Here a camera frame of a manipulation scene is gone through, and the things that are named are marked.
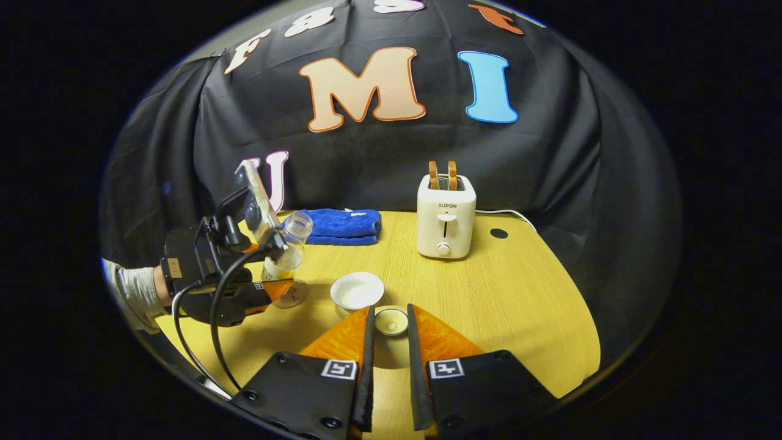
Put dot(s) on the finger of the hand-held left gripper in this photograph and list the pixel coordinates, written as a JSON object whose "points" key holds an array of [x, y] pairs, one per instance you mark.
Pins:
{"points": [[278, 290], [252, 248]]}

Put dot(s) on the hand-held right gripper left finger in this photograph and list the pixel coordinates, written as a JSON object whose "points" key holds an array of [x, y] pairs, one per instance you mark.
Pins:
{"points": [[367, 379]]}

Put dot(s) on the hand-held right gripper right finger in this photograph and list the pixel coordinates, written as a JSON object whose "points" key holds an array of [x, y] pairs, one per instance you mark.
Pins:
{"points": [[414, 379]]}

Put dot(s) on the round clear coaster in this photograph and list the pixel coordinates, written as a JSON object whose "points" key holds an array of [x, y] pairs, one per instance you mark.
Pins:
{"points": [[293, 296]]}

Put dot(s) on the clear water bottle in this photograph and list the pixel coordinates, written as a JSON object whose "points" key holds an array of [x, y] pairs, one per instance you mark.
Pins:
{"points": [[292, 244]]}

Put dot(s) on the white teacup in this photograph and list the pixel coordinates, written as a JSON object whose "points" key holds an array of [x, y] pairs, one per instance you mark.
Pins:
{"points": [[357, 290]]}

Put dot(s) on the blue folded towel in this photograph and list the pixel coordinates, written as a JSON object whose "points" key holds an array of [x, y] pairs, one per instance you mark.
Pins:
{"points": [[342, 225]]}

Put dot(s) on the white toaster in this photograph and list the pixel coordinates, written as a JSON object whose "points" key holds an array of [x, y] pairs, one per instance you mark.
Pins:
{"points": [[446, 226]]}

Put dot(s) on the black table grommet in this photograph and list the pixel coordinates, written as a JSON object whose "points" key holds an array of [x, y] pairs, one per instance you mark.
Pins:
{"points": [[499, 233]]}

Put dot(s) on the black backdrop cloth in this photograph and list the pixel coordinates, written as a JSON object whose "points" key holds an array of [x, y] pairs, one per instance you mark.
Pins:
{"points": [[550, 171]]}

